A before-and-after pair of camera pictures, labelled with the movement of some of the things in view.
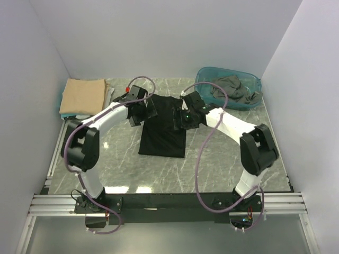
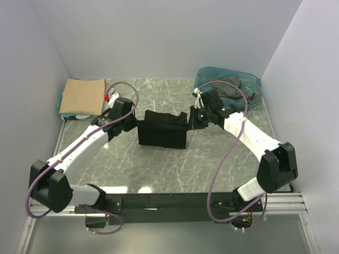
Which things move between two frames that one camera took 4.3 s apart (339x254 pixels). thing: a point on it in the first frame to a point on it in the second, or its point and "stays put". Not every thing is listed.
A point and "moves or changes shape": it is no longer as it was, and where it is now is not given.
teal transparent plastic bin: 243,89 stays put
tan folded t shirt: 85,96 stays put
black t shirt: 158,136 moves or changes shape
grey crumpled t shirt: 235,90 stays put
